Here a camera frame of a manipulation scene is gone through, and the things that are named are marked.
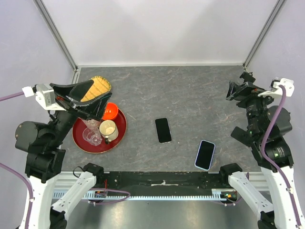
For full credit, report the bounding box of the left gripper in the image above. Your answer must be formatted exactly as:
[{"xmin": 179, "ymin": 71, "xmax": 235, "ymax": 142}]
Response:
[{"xmin": 49, "ymin": 78, "xmax": 113, "ymax": 145}]

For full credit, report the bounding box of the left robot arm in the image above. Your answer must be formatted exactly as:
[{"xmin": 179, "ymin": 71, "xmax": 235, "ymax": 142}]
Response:
[{"xmin": 15, "ymin": 80, "xmax": 111, "ymax": 229}]

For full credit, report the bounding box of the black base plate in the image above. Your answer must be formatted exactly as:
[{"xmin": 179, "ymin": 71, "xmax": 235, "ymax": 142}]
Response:
[{"xmin": 95, "ymin": 171, "xmax": 232, "ymax": 194}]

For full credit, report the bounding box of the phone with blue case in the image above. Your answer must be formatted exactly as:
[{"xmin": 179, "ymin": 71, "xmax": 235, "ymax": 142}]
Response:
[{"xmin": 194, "ymin": 140, "xmax": 215, "ymax": 171}]

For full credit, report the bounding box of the orange bowl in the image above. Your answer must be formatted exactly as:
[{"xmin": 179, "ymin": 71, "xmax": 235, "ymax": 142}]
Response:
[{"xmin": 102, "ymin": 102, "xmax": 119, "ymax": 120}]

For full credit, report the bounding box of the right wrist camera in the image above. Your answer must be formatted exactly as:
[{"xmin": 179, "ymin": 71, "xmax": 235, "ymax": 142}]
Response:
[{"xmin": 258, "ymin": 78, "xmax": 295, "ymax": 98}]

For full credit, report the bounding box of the cream mug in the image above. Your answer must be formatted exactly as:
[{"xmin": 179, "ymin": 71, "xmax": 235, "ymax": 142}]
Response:
[{"xmin": 99, "ymin": 120, "xmax": 119, "ymax": 144}]

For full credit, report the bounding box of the red round tray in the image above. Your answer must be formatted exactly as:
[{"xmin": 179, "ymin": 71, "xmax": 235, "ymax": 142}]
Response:
[{"xmin": 72, "ymin": 109, "xmax": 127, "ymax": 154}]

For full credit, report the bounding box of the black folding phone stand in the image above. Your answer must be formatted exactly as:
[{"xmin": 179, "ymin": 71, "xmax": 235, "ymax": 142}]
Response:
[{"xmin": 231, "ymin": 126, "xmax": 252, "ymax": 147}]

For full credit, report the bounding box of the black phone clear case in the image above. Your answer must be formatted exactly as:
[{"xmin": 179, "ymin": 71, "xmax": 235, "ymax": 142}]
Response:
[{"xmin": 155, "ymin": 118, "xmax": 172, "ymax": 144}]

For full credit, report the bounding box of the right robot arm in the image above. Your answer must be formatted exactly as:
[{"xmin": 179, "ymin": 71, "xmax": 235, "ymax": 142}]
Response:
[{"xmin": 218, "ymin": 72, "xmax": 305, "ymax": 229}]

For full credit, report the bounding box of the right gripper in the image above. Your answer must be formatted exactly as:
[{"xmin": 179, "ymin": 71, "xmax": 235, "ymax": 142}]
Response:
[{"xmin": 225, "ymin": 79, "xmax": 280, "ymax": 136}]

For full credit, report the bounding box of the grey cable duct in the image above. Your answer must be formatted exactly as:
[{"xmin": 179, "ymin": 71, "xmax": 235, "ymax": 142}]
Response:
[{"xmin": 52, "ymin": 188, "xmax": 239, "ymax": 200}]

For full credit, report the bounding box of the yellow woven bamboo basket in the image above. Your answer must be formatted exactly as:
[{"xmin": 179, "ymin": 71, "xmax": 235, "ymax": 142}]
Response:
[{"xmin": 81, "ymin": 76, "xmax": 112, "ymax": 102}]

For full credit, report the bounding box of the clear glass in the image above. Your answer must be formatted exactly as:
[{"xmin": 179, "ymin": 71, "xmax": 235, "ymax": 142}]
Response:
[{"xmin": 82, "ymin": 127, "xmax": 102, "ymax": 146}]

